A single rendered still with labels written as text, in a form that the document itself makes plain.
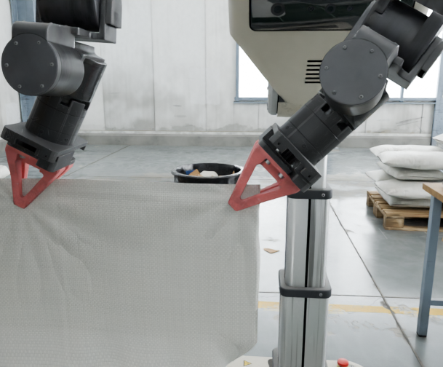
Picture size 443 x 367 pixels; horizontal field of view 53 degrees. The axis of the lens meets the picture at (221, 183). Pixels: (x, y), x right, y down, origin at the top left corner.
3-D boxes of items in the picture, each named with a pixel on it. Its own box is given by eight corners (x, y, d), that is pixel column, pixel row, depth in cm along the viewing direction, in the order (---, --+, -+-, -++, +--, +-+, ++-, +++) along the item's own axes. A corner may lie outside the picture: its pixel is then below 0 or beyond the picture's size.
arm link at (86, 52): (118, 58, 53) (76, 36, 53) (94, 52, 46) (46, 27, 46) (95, 111, 54) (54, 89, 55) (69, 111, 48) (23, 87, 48)
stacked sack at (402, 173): (419, 169, 428) (420, 156, 425) (447, 184, 363) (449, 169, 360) (374, 168, 431) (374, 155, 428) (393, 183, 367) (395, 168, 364)
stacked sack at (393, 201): (418, 194, 431) (420, 180, 428) (441, 213, 367) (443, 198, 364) (373, 192, 437) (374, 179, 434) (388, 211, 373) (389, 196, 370)
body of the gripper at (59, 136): (-5, 140, 48) (20, 78, 46) (38, 131, 58) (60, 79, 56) (50, 167, 48) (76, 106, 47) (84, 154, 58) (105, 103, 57)
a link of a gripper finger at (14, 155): (-17, 198, 52) (11, 127, 50) (14, 185, 59) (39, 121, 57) (36, 224, 53) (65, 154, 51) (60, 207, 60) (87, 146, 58)
